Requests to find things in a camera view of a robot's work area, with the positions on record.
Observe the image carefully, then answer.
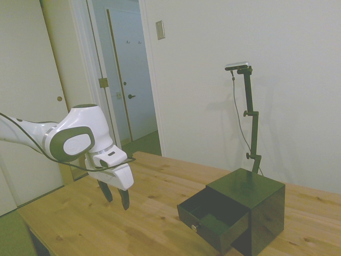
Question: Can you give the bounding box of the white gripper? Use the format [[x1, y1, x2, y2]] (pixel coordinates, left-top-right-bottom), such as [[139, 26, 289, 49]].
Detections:
[[84, 152, 134, 211]]

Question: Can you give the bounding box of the black drawer with silver knob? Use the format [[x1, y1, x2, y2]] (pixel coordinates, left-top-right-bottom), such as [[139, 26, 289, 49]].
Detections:
[[177, 186, 250, 254]]

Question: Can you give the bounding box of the black drawer cabinet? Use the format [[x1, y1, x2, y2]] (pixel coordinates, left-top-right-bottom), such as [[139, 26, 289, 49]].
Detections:
[[206, 167, 286, 256]]

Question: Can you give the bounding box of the white open door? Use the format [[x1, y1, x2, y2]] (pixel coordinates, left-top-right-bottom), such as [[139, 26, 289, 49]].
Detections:
[[87, 0, 134, 147]]

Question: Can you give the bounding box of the white closet door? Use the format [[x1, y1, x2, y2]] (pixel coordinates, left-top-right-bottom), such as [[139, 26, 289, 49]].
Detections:
[[0, 0, 69, 217]]

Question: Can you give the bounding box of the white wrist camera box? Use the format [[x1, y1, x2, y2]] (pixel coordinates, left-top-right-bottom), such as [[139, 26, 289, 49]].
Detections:
[[92, 144, 128, 169]]

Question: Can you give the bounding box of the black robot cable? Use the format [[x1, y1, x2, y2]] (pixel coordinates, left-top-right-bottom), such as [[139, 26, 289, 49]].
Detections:
[[0, 112, 136, 172]]

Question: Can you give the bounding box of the white door with black handle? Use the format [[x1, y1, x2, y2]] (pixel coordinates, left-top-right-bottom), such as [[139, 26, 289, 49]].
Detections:
[[106, 8, 158, 142]]

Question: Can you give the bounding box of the black camera stand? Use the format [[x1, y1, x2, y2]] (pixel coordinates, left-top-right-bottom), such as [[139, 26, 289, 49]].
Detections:
[[236, 65, 262, 174]]

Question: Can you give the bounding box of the silver wall switch plate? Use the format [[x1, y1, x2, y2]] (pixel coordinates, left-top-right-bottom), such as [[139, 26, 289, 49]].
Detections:
[[155, 20, 166, 41]]

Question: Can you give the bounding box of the grey exterior camera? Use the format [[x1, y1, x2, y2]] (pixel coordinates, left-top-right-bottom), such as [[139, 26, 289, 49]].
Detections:
[[224, 61, 251, 71]]

